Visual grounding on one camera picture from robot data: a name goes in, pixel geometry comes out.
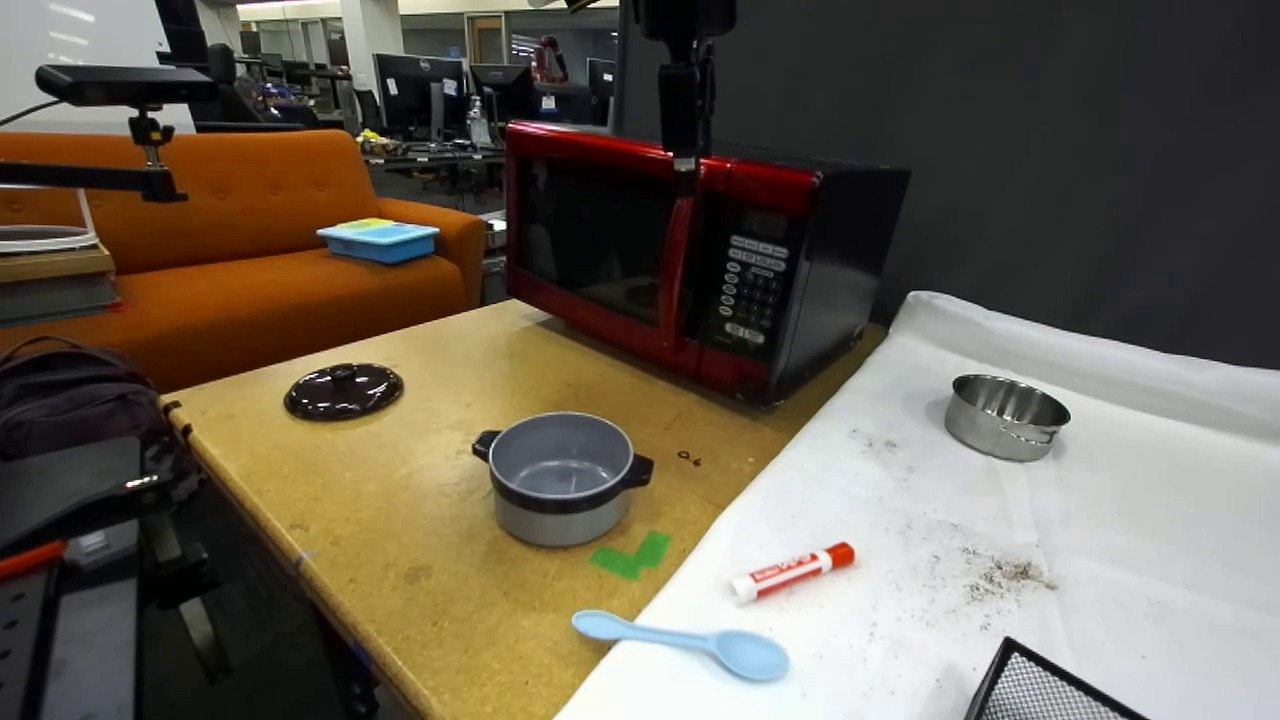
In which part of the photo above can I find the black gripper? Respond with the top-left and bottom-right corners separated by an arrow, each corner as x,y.
622,0 -> 740,183

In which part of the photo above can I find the red black microwave body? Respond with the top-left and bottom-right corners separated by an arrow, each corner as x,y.
499,117 -> 918,400

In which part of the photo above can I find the grey pot with black handles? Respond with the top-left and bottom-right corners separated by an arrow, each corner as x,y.
469,410 -> 656,554

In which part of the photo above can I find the red white marker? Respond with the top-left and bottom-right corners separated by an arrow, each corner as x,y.
730,535 -> 859,606

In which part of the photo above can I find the steel bowl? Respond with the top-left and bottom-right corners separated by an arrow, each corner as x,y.
942,371 -> 1076,467

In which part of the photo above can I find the black computer monitor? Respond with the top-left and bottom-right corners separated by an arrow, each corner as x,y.
367,51 -> 474,144
469,60 -> 539,134

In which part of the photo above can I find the blue book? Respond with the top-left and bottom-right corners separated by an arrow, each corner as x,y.
314,215 -> 443,268

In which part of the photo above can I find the dark grey backdrop curtain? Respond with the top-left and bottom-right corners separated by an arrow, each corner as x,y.
611,0 -> 1280,371

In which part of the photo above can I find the white paper sheet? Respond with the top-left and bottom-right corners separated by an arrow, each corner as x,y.
553,288 -> 1280,720

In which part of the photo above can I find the orange sofa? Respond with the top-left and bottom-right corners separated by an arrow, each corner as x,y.
0,123 -> 491,396

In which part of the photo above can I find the light blue plastic spoon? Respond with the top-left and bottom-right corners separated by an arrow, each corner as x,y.
569,606 -> 793,688

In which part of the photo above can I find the stack of books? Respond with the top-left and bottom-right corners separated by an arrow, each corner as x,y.
0,183 -> 124,333

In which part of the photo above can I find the black mesh box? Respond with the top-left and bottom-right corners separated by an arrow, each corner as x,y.
959,633 -> 1154,720

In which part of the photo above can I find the black backpack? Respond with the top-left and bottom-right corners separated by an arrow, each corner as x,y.
0,336 -> 186,554

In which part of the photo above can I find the black tripod stand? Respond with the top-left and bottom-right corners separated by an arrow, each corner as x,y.
0,463 -> 238,720

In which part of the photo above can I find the black stereo camera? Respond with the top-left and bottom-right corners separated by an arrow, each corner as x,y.
33,60 -> 216,114

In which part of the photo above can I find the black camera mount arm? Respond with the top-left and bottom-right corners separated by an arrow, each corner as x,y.
0,114 -> 191,208

